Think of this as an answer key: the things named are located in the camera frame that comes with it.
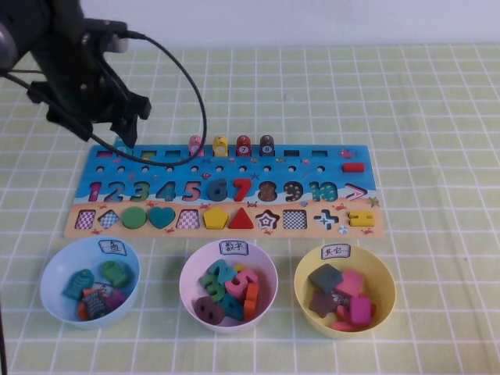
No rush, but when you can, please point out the dark teal wooden fish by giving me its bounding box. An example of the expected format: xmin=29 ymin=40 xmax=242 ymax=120
xmin=62 ymin=268 xmax=95 ymax=301

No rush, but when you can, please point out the orange number piece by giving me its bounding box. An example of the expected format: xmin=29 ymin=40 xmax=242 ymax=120
xmin=244 ymin=283 xmax=260 ymax=322

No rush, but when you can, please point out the pink trapezoid piece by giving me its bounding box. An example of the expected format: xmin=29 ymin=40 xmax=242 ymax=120
xmin=334 ymin=268 xmax=368 ymax=298

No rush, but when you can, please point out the paper label on yellow bowl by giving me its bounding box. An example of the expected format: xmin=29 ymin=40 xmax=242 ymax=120
xmin=320 ymin=244 xmax=352 ymax=261

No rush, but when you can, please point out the yellow equals sign piece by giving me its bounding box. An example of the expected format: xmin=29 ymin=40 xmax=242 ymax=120
xmin=348 ymin=211 xmax=376 ymax=228

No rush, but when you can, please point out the purple wooden fish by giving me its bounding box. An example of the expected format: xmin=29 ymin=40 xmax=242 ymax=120
xmin=105 ymin=291 xmax=128 ymax=312

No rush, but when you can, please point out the blue ocean puzzle board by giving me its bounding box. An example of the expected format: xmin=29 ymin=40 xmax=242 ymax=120
xmin=63 ymin=144 xmax=386 ymax=240

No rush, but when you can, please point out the teal heart piece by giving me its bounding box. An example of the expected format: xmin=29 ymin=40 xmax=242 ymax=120
xmin=147 ymin=206 xmax=176 ymax=231

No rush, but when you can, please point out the yellow wooden fish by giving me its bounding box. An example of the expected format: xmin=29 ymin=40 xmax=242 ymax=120
xmin=212 ymin=135 xmax=229 ymax=158

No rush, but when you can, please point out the green wooden fish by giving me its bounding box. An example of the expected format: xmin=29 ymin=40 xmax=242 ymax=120
xmin=102 ymin=260 xmax=131 ymax=289

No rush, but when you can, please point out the black looping camera cable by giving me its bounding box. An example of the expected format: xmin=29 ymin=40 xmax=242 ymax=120
xmin=88 ymin=30 xmax=208 ymax=167

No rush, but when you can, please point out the paper label on blue bowl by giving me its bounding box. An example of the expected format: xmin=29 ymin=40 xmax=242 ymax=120
xmin=98 ymin=238 xmax=128 ymax=257

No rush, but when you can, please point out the green checkered tablecloth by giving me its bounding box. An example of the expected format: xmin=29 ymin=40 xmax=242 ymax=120
xmin=0 ymin=45 xmax=500 ymax=375

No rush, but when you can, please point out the pink wooden fish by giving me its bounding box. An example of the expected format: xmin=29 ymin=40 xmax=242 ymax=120
xmin=187 ymin=134 xmax=205 ymax=158

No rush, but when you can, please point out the yellow plastic bowl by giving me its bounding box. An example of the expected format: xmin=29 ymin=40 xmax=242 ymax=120
xmin=293 ymin=245 xmax=397 ymax=340

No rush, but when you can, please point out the green number three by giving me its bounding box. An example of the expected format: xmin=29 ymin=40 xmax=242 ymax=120
xmin=199 ymin=273 xmax=226 ymax=298

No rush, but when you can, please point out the dark grey wooden fish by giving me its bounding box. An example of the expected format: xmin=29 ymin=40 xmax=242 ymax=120
xmin=82 ymin=289 xmax=108 ymax=320

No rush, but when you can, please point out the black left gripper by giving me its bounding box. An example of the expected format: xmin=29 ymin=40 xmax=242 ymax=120
xmin=27 ymin=23 xmax=152 ymax=148

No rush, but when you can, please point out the yellow pentagon piece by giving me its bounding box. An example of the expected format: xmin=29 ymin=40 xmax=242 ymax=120
xmin=202 ymin=207 xmax=230 ymax=230

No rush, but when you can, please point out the dark blue number six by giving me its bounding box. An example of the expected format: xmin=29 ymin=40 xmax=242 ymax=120
xmin=206 ymin=178 xmax=229 ymax=204

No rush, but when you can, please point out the light blue plastic bowl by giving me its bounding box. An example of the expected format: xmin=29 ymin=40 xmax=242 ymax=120
xmin=39 ymin=235 xmax=141 ymax=330

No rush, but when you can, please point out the green circle piece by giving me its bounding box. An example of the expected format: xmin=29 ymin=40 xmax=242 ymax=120
xmin=121 ymin=207 xmax=148 ymax=231

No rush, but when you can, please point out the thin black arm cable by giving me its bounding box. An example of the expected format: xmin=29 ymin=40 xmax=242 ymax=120
xmin=0 ymin=68 xmax=50 ymax=95

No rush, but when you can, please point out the pink number five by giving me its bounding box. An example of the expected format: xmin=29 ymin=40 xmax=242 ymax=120
xmin=223 ymin=269 xmax=259 ymax=298

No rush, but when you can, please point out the red triangle piece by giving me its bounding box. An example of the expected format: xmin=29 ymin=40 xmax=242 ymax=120
xmin=227 ymin=207 xmax=255 ymax=230

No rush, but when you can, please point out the paper label on pink bowl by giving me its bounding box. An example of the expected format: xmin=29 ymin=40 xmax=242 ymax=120
xmin=220 ymin=239 xmax=250 ymax=258

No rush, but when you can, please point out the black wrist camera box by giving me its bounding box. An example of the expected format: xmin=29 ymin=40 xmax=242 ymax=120
xmin=83 ymin=18 xmax=130 ymax=55

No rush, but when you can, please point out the red wooden fish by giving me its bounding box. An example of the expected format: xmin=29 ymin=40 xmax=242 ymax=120
xmin=235 ymin=135 xmax=252 ymax=158

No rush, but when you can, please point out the brown number eight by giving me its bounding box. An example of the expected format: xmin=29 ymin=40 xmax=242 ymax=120
xmin=194 ymin=295 xmax=227 ymax=325

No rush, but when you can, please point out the teal number two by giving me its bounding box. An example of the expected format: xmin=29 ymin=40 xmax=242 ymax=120
xmin=205 ymin=259 xmax=235 ymax=285

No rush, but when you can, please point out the magenta rectangle piece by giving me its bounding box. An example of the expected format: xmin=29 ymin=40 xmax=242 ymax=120
xmin=348 ymin=295 xmax=372 ymax=326

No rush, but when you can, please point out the teal number four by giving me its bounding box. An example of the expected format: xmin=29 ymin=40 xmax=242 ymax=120
xmin=220 ymin=292 xmax=247 ymax=321

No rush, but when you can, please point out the coral pink oval piece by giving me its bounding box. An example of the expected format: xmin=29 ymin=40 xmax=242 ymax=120
xmin=330 ymin=320 xmax=363 ymax=333

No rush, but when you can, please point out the pink plastic bowl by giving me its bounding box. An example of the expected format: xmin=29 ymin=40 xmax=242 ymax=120
xmin=179 ymin=239 xmax=279 ymax=335

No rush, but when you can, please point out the dark grey square piece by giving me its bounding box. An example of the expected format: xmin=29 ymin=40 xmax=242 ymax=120
xmin=307 ymin=263 xmax=344 ymax=294

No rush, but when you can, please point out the paper label inside blue bowl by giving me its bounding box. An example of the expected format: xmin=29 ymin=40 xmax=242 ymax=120
xmin=91 ymin=280 xmax=114 ymax=298

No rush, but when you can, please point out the brown wooden fish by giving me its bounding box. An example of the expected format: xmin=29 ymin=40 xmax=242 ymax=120
xmin=259 ymin=134 xmax=276 ymax=158

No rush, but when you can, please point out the red number seven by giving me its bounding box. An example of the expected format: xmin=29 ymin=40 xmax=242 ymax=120
xmin=233 ymin=178 xmax=253 ymax=203

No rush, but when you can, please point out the brown star piece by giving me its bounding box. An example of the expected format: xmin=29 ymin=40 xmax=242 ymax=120
xmin=308 ymin=291 xmax=340 ymax=320

